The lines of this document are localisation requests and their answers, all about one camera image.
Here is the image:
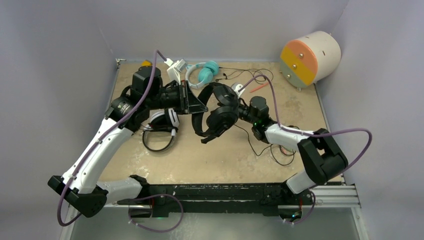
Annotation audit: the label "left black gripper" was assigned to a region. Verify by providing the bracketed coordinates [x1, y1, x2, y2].
[146, 79, 208, 115]

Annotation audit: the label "black headphones with pink mic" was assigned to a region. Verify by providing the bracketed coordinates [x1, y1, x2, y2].
[191, 82, 297, 167]

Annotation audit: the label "white and black headphones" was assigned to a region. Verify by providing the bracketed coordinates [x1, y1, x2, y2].
[141, 108, 180, 153]

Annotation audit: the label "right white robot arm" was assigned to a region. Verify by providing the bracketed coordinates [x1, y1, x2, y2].
[238, 96, 349, 204]

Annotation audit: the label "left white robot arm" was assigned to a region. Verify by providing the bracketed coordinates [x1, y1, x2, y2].
[47, 66, 208, 218]

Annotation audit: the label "teal cat ear headphones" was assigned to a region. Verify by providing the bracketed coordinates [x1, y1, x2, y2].
[185, 60, 220, 90]

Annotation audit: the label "pink orange stick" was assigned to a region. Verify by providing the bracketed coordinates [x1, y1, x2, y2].
[250, 82, 270, 93]

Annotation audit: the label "yellow block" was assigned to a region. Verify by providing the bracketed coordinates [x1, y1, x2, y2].
[140, 60, 153, 67]

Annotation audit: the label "round drawer cabinet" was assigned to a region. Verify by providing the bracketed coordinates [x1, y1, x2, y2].
[280, 31, 342, 89]

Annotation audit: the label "black wired earbuds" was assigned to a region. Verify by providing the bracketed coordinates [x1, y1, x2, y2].
[214, 67, 274, 82]

